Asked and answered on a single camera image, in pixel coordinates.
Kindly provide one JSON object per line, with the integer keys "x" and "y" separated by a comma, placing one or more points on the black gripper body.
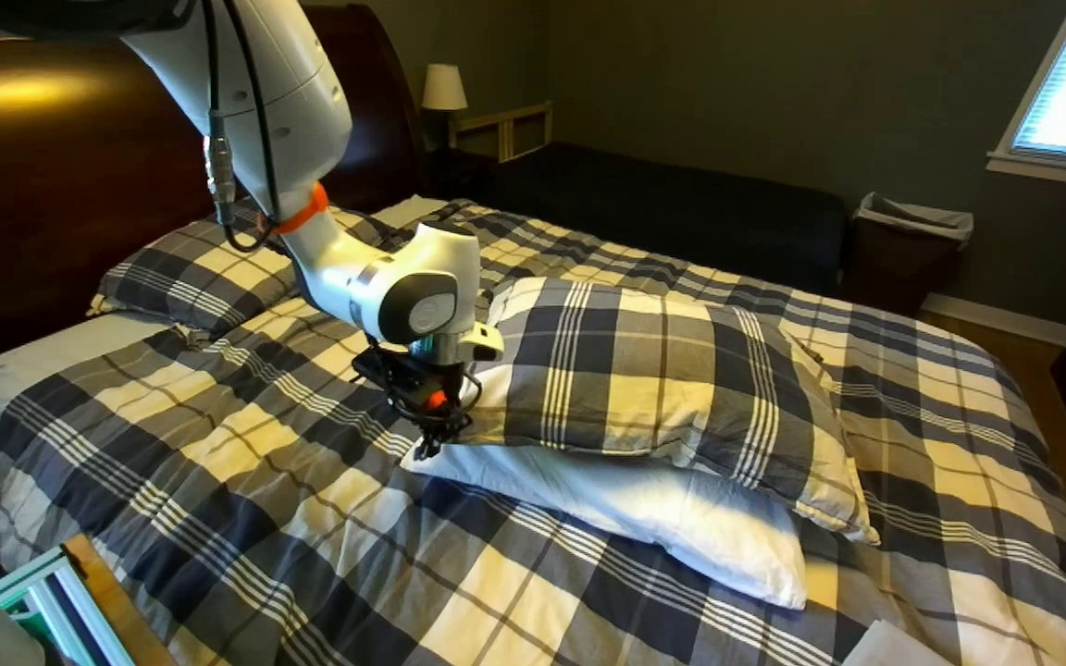
{"x": 403, "y": 373}

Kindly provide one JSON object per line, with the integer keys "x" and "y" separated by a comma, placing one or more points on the large checked pillow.
{"x": 655, "y": 370}

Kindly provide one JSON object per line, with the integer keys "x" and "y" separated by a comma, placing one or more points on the white pillow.
{"x": 655, "y": 505}

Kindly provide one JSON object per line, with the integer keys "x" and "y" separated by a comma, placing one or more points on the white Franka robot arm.
{"x": 274, "y": 86}

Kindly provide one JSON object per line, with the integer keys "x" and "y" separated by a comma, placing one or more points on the checked plaid comforter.
{"x": 248, "y": 519}

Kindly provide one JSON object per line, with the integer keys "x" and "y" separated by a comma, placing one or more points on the small checked pillow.
{"x": 185, "y": 280}

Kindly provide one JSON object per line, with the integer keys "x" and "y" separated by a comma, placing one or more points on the light wooden shelf box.
{"x": 500, "y": 130}

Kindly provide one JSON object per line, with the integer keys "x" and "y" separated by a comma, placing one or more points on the table lamp white shade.
{"x": 442, "y": 86}

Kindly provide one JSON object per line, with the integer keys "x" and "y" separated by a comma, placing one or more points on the dark futon sofa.
{"x": 682, "y": 209}

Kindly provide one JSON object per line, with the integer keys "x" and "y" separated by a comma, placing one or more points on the white bed sheet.
{"x": 53, "y": 354}

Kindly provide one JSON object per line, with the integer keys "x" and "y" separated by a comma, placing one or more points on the dark wooden headboard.
{"x": 53, "y": 161}

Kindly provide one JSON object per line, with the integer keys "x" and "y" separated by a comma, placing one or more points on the brown lined waste bin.
{"x": 908, "y": 245}

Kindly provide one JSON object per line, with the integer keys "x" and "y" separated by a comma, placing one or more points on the teal wooden frame stand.
{"x": 65, "y": 605}

